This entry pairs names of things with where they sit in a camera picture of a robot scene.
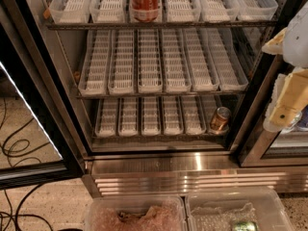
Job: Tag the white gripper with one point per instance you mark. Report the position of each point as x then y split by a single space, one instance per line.
296 41

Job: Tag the red coke can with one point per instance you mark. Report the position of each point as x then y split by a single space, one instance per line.
144 0

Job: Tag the closed right fridge door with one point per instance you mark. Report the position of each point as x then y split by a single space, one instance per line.
280 139

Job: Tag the orange soda can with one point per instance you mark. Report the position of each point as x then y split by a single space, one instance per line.
220 119

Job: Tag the stainless steel fridge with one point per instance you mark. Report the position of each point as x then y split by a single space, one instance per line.
188 163

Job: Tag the green can in bin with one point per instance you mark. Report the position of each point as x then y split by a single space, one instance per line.
245 226

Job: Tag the open glass fridge door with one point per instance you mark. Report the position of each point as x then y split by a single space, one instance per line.
40 63

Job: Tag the right clear plastic bin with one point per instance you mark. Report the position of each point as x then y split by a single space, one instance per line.
219 209

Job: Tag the clear plastic bin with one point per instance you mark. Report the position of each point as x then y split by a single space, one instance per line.
102 213
219 209

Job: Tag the crumpled brown paper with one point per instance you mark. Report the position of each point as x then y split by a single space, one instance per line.
128 217

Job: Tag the left clear plastic bin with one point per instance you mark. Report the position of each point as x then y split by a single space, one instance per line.
102 213

